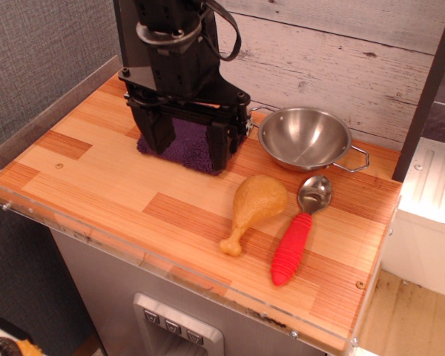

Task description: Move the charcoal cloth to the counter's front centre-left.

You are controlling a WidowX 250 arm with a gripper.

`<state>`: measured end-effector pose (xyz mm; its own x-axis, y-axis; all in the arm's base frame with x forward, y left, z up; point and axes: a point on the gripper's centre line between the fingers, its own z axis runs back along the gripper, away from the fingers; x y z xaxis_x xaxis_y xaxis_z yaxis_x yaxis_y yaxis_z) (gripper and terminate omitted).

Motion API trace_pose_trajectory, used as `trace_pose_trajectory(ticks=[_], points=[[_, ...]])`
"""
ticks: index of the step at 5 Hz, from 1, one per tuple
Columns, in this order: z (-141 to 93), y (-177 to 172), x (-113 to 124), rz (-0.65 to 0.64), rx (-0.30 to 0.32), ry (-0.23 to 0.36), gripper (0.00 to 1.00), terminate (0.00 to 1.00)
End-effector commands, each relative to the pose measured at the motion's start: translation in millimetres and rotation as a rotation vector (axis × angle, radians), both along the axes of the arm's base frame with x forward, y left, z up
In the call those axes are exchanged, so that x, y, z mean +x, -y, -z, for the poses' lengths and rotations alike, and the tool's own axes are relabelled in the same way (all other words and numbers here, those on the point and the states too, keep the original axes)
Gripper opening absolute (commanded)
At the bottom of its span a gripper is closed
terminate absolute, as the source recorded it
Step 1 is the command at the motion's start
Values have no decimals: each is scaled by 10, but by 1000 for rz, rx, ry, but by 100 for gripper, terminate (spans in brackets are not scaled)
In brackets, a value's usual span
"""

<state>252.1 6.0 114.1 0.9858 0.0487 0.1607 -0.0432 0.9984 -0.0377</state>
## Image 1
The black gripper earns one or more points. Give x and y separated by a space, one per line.
173 71

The dark purple cloth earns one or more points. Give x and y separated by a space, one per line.
190 148

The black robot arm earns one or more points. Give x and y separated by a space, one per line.
169 12

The toy chicken drumstick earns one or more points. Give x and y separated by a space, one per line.
257 198

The grey toy fridge cabinet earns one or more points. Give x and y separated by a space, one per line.
107 285

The silver dispenser button panel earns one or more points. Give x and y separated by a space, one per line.
168 331

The white toy sink unit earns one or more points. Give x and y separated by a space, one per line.
415 248

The orange plush object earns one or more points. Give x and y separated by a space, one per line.
10 347

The steel bowl with wire handles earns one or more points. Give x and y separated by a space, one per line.
305 139

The clear acrylic guard rail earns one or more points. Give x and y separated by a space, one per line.
180 241

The red-handled metal scoop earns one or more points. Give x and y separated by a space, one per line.
314 195

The dark grey corner post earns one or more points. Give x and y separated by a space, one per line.
433 82

